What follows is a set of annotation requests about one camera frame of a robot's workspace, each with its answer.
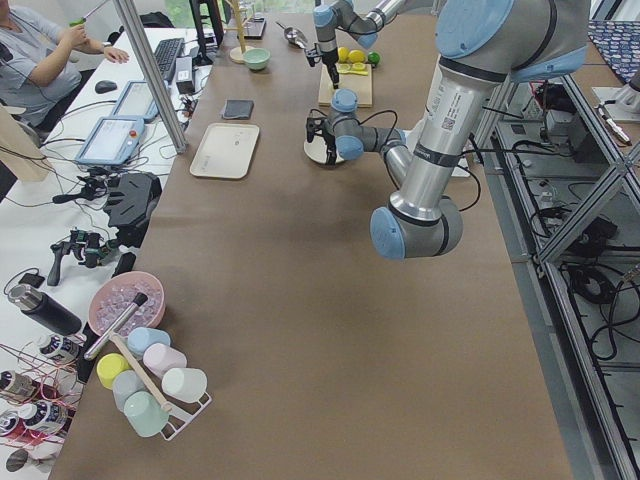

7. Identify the yellow cup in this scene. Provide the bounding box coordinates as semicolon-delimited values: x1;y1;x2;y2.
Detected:
96;353;131;390

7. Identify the mint green bowl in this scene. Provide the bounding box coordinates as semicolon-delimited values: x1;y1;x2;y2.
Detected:
243;48;271;72

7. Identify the cream rectangular tray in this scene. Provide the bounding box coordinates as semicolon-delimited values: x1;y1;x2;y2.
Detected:
189;123;260;180

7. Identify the whole yellow lemon upper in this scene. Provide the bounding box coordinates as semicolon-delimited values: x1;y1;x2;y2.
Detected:
338;47;351;63

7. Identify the teach pendant far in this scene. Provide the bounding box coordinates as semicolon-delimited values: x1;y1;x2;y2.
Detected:
111;81;159;123

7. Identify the metal scoop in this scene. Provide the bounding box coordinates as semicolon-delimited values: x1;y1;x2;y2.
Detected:
276;21;308;50

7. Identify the grey folded cloth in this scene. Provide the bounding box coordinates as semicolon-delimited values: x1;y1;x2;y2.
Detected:
221;99;254;120

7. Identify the teach pendant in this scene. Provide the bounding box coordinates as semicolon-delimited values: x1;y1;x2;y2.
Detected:
75;116;145;166
111;81;159;123

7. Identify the metal muddler stick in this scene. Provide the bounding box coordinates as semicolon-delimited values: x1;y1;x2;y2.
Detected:
83;292;148;361

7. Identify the mint cup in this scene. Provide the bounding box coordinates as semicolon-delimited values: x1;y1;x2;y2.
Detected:
123;391;169;438

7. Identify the black keyboard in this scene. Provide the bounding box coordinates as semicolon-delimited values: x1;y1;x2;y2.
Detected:
154;38;185;83

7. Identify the bamboo cutting board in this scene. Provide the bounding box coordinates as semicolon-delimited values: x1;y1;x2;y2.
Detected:
318;64;373;107

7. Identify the white cup rack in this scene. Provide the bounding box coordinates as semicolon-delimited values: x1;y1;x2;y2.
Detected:
109;334;214;442

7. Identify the person in grey shirt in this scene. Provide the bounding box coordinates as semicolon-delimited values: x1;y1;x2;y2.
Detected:
1;1;129;131

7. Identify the light blue cup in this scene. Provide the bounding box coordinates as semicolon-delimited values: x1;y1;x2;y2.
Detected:
127;327;171;359

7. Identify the aluminium frame post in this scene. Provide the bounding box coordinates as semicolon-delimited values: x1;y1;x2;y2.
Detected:
113;0;187;154

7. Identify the whole yellow lemon lower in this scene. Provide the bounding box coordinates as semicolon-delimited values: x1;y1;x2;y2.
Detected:
347;49;367;63

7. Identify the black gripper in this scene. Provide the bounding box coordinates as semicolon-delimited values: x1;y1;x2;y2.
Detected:
320;120;338;166
322;49;340;89

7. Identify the whole yellow lemon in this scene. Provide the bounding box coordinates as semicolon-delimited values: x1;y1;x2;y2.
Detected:
347;49;367;63
338;47;351;63

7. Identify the pink cup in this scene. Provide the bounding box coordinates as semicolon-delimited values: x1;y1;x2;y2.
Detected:
142;343;187;378

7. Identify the black thermos bottle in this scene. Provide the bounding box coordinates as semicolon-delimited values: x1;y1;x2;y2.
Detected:
7;283;82;336

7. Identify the white cup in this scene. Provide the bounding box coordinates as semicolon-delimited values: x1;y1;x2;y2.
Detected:
161;367;208;403

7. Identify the computer mouse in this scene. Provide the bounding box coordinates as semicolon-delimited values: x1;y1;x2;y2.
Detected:
94;80;118;94

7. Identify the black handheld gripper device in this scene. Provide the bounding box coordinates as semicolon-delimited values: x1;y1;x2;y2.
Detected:
47;229;120;286

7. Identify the green lime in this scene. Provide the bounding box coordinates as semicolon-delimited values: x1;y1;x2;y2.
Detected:
367;51;381;67

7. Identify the yellow plastic knife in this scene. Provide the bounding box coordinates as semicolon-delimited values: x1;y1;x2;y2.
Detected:
338;68;369;76

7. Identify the pink bowl with ice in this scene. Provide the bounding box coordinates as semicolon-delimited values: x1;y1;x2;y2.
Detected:
88;271;165;336

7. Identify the teach pendant near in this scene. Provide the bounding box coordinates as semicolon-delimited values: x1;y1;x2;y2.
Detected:
75;116;145;166

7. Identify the cream round plate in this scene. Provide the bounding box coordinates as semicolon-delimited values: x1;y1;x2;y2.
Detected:
303;137;344;166

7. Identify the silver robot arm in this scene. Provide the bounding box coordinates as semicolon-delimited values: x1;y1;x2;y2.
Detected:
305;0;415;89
319;0;591;259

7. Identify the wooden cup stand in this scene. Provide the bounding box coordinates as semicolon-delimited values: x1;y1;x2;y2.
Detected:
225;0;253;64

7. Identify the lemon half upper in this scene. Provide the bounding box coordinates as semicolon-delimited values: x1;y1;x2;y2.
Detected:
336;63;351;74

